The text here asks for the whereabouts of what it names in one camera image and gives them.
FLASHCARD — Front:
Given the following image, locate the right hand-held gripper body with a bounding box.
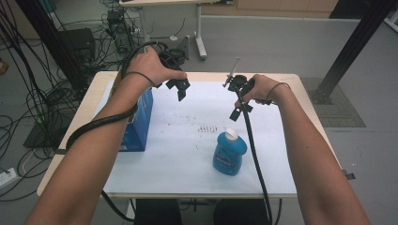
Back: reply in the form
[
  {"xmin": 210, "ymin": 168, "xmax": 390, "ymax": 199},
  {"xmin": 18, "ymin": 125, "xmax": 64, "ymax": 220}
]
[{"xmin": 222, "ymin": 56, "xmax": 255, "ymax": 107}]

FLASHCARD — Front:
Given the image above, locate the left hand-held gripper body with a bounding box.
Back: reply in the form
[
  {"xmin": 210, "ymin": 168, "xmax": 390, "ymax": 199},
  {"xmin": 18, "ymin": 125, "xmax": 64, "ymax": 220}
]
[{"xmin": 158, "ymin": 35, "xmax": 191, "ymax": 71}]

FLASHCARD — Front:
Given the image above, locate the blue detergent bottle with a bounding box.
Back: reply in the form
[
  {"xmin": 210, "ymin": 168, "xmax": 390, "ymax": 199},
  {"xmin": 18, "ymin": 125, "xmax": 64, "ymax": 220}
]
[{"xmin": 212, "ymin": 127, "xmax": 248, "ymax": 176}]

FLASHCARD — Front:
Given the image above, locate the blue cardboard box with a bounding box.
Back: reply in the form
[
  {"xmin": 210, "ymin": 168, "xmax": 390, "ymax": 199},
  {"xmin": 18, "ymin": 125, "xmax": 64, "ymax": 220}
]
[{"xmin": 112, "ymin": 72, "xmax": 154, "ymax": 153}]

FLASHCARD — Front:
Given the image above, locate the person's left hand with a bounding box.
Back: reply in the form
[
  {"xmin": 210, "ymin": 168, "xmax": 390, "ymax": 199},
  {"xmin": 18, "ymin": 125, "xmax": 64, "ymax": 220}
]
[{"xmin": 126, "ymin": 46, "xmax": 188, "ymax": 88}]

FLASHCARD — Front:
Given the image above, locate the person's right hand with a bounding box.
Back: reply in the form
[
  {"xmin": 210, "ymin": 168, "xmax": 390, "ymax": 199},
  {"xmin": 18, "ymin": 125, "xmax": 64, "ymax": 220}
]
[{"xmin": 234, "ymin": 73, "xmax": 291, "ymax": 109}]

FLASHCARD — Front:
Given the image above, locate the black wrist band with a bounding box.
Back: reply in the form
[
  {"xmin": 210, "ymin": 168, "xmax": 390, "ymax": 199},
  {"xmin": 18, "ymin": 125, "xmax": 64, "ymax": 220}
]
[
  {"xmin": 265, "ymin": 82, "xmax": 292, "ymax": 106},
  {"xmin": 124, "ymin": 70, "xmax": 158, "ymax": 88}
]

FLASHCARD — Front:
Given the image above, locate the white desk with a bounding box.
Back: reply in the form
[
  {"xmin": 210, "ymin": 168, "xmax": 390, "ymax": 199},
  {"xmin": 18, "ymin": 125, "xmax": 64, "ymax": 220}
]
[{"xmin": 118, "ymin": 0, "xmax": 234, "ymax": 67}]

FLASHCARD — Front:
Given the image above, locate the white table sheet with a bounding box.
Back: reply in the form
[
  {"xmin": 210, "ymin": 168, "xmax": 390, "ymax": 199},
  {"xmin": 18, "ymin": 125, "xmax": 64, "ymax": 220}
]
[{"xmin": 93, "ymin": 80, "xmax": 298, "ymax": 199}]

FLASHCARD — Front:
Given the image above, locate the grey floor mat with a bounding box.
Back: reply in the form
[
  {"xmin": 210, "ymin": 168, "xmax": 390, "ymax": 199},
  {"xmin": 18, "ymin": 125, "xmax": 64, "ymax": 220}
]
[{"xmin": 299, "ymin": 77, "xmax": 366, "ymax": 128}]

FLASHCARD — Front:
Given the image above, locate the person's right leg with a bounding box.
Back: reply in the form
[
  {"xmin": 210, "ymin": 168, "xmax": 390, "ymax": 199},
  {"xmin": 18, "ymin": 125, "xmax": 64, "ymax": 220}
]
[{"xmin": 213, "ymin": 198, "xmax": 272, "ymax": 225}]

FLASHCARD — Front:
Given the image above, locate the person's leg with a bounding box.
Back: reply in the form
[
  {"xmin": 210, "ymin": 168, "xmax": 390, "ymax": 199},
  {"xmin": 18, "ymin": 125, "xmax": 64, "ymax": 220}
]
[
  {"xmin": 213, "ymin": 198, "xmax": 272, "ymax": 225},
  {"xmin": 133, "ymin": 198, "xmax": 183, "ymax": 225}
]

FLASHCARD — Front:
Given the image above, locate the black equipment box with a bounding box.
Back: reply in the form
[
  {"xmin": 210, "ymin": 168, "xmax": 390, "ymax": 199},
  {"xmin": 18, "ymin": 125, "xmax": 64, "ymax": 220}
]
[{"xmin": 57, "ymin": 27, "xmax": 97, "ymax": 68}]

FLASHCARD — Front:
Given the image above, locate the person's left leg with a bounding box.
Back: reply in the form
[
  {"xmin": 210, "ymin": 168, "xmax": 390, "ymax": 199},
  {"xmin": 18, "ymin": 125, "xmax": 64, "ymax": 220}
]
[{"xmin": 133, "ymin": 198, "xmax": 183, "ymax": 225}]

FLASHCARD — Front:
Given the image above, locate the dark floor mat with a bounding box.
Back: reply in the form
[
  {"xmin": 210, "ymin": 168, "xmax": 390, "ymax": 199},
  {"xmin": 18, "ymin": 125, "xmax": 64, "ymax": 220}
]
[{"xmin": 23, "ymin": 120, "xmax": 76, "ymax": 149}]

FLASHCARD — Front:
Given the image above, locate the white power strip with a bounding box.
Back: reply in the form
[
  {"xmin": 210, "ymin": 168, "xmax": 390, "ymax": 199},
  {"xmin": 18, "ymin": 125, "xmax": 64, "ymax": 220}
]
[{"xmin": 0, "ymin": 167, "xmax": 18, "ymax": 189}]

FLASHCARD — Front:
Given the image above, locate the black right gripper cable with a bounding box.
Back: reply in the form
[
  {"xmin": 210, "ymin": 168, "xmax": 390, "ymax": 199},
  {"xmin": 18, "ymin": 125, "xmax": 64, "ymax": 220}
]
[{"xmin": 238, "ymin": 90, "xmax": 274, "ymax": 225}]

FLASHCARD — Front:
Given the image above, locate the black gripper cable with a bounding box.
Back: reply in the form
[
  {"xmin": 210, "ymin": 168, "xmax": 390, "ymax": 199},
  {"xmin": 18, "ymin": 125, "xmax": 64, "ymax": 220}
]
[
  {"xmin": 238, "ymin": 90, "xmax": 274, "ymax": 225},
  {"xmin": 64, "ymin": 40, "xmax": 172, "ymax": 153}
]

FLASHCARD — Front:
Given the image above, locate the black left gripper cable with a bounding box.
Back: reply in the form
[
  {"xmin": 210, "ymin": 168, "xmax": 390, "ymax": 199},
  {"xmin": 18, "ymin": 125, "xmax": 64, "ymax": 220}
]
[{"xmin": 64, "ymin": 40, "xmax": 172, "ymax": 153}]

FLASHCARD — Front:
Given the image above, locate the black metal frame post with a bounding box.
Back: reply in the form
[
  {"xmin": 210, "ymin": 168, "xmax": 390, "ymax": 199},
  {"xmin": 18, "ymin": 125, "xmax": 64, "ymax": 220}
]
[
  {"xmin": 15, "ymin": 0, "xmax": 89, "ymax": 92},
  {"xmin": 309, "ymin": 0, "xmax": 398, "ymax": 106}
]

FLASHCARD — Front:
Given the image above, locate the tangle of black cables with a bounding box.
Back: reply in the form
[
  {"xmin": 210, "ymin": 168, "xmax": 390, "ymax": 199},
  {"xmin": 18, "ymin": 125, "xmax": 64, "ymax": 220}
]
[{"xmin": 0, "ymin": 0, "xmax": 132, "ymax": 203}]

